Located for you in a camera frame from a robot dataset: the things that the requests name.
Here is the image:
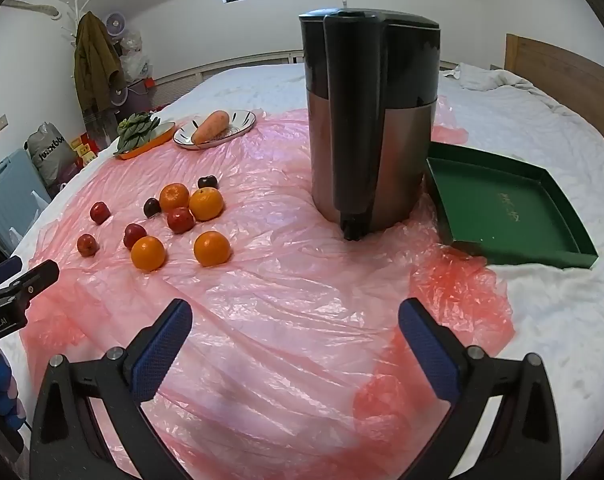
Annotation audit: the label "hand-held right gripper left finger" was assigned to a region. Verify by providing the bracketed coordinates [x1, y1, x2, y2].
[29, 298, 194, 480]

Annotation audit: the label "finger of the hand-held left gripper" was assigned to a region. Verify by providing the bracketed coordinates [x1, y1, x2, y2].
[0, 260, 60, 317]
[0, 255, 24, 293]

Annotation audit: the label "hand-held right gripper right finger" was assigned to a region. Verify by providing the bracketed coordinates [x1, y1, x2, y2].
[398, 298, 563, 480]

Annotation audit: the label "orange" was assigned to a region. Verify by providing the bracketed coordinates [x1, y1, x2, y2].
[159, 182, 191, 213]
[193, 230, 232, 267]
[189, 187, 225, 222]
[130, 235, 167, 273]

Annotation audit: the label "green square tray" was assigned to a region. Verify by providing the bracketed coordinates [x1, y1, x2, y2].
[424, 141, 599, 270]

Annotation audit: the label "person's left hand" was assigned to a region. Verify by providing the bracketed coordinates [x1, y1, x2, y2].
[0, 347, 27, 431]

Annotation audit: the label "light blue suitcase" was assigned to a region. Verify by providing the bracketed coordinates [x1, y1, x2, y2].
[0, 149, 50, 256]

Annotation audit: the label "grey printed bag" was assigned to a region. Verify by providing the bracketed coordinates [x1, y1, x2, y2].
[27, 121, 78, 186]

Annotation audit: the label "pink plastic sheet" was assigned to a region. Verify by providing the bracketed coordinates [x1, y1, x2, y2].
[21, 95, 515, 480]

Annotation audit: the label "white bed duvet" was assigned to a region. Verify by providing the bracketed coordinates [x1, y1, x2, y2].
[0, 62, 604, 480]

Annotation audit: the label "yellow and red boxes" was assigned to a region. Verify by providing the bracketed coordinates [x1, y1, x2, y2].
[69, 132, 100, 166]

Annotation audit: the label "grey leaning panel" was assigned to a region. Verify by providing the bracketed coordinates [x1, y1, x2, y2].
[84, 107, 118, 153]

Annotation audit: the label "bok choy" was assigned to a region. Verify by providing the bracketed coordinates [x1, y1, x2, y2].
[113, 111, 163, 156]

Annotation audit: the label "orange oval dish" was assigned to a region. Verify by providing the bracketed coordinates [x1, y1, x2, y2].
[117, 121, 178, 161]

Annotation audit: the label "purple bin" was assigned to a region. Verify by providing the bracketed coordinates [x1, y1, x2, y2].
[114, 78, 155, 116]

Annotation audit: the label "carrot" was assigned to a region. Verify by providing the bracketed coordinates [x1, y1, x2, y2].
[190, 110, 231, 147]

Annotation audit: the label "olive green coat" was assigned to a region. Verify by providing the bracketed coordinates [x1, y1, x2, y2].
[73, 11, 124, 113]

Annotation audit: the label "white striped plate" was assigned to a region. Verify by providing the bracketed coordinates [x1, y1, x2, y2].
[173, 109, 257, 150]

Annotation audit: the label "pile of plastic bags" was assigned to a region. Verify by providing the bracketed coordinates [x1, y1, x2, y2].
[118, 30, 150, 81]

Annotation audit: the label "white coat rack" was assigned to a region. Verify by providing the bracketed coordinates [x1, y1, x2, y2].
[62, 0, 95, 41]

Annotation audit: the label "small white fan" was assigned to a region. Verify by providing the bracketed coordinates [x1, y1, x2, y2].
[104, 11, 125, 41]

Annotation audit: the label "crumpled white cloth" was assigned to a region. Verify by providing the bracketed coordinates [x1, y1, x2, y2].
[442, 62, 553, 106]

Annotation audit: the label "wooden headboard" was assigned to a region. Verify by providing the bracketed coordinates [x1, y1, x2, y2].
[504, 33, 604, 161]

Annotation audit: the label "white wall hose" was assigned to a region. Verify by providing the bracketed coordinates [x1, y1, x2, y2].
[2, 0, 63, 20]

